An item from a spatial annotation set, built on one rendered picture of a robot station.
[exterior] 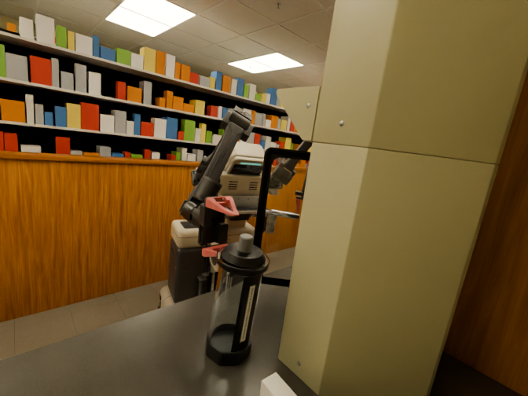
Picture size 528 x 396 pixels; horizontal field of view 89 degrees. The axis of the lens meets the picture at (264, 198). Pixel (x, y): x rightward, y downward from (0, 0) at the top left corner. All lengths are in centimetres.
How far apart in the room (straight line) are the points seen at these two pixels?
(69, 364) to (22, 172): 173
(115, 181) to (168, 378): 190
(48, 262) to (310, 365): 214
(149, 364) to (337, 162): 53
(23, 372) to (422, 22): 87
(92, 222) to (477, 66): 233
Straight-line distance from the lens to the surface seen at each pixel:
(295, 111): 55
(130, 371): 66
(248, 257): 52
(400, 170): 48
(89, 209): 239
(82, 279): 259
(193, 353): 68
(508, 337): 85
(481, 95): 53
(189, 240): 176
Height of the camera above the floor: 140
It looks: 11 degrees down
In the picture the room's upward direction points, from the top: 7 degrees clockwise
